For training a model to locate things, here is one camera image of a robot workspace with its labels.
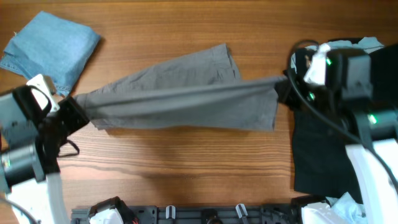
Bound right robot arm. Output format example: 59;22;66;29
276;45;397;223

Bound folded blue denim garment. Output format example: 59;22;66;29
1;11;101;96

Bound white rail clip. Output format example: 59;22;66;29
165;205;176;220
235;203;248;220

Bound black garment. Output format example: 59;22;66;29
283;37;398;205

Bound right white rail clip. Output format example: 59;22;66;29
235;203;248;220

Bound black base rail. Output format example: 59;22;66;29
70;203;299;224

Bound light blue garment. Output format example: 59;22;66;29
306;37;386;54

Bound left white rail clip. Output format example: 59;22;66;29
165;205;176;220

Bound grey shorts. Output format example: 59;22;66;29
75;44;285;131

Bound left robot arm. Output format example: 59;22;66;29
1;85;139;223

